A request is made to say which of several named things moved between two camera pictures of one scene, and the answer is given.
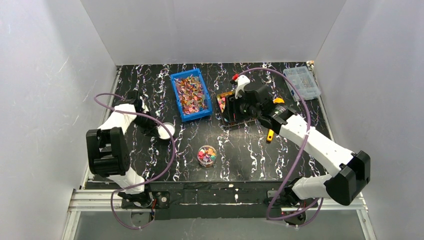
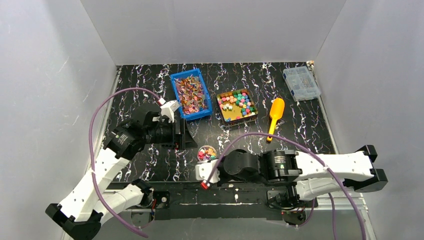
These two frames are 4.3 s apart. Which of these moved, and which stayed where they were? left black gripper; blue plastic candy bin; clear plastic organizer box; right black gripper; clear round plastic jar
Moved: right black gripper; left black gripper
Stayed: blue plastic candy bin; clear round plastic jar; clear plastic organizer box
